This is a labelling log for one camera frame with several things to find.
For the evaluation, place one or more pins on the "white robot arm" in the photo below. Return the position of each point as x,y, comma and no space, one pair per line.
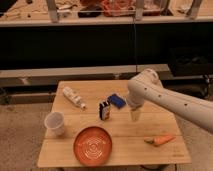
147,86

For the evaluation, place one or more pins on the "wooden table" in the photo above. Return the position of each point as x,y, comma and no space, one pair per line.
128,145

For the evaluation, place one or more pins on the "white plastic cup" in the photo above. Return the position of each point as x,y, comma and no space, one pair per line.
54,122

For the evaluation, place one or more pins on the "blue sponge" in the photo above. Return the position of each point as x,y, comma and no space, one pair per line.
116,101

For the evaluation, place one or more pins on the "orange ridged plate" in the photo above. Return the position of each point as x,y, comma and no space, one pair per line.
92,146

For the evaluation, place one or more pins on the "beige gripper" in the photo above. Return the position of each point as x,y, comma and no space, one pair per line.
135,114

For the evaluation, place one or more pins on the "clear plastic bottle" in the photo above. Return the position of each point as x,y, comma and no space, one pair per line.
73,97

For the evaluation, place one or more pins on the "orange toy carrot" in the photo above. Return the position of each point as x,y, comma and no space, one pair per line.
159,140

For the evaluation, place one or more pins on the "black and white whiteboard eraser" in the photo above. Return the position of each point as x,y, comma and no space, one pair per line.
104,110

